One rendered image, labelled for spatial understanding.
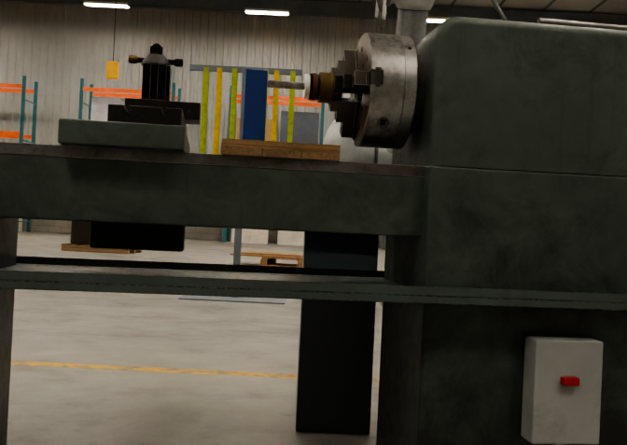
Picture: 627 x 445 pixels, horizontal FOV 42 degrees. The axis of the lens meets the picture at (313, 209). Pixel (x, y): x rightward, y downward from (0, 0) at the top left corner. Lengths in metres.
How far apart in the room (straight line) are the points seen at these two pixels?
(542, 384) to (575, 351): 0.12
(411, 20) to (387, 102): 0.68
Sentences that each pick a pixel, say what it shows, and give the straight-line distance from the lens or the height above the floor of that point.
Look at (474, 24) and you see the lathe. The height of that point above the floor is 1.23.
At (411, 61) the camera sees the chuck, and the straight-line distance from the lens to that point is 2.18.
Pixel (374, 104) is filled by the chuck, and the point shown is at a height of 1.02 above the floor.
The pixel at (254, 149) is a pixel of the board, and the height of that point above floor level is 0.88.
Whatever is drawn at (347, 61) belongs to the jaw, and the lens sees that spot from 2.33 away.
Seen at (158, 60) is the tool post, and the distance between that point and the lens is 2.31.
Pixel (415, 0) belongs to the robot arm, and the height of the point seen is 1.45.
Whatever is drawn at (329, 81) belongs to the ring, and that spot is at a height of 1.09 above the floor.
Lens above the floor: 0.70
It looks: 1 degrees up
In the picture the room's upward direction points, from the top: 3 degrees clockwise
